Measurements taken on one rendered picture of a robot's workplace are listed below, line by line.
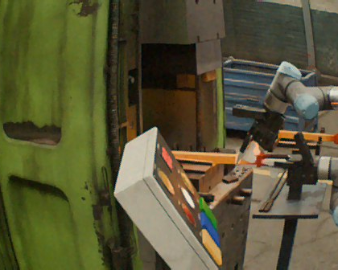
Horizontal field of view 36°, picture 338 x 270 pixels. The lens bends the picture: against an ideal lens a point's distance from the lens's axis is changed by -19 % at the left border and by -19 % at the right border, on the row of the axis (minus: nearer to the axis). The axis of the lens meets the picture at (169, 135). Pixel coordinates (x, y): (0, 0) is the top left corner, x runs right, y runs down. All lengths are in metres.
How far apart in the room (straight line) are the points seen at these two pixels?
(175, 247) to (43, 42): 0.76
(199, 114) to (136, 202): 1.02
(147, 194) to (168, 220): 0.06
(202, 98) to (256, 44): 8.33
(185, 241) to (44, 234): 0.77
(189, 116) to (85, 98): 0.69
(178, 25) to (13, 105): 0.55
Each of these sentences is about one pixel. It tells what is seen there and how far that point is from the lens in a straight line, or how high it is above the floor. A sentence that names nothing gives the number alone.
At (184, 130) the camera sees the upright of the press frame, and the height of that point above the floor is 1.02.
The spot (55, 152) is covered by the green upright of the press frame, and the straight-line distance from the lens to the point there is 1.56.
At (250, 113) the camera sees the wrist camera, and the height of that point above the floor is 1.15.
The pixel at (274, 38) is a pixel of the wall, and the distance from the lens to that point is 10.18.
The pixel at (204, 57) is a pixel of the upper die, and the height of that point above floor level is 1.32.
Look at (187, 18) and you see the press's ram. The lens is 1.60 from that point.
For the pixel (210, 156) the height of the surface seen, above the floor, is 1.01.
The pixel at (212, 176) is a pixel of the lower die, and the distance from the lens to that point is 1.83.
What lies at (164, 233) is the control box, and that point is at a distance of 1.11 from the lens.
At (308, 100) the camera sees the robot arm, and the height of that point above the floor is 1.23.
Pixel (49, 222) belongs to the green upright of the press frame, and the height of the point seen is 0.85.
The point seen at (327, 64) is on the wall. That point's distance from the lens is 9.73.
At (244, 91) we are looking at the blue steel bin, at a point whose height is 0.48.
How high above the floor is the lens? 1.53
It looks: 15 degrees down
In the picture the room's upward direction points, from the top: 1 degrees counter-clockwise
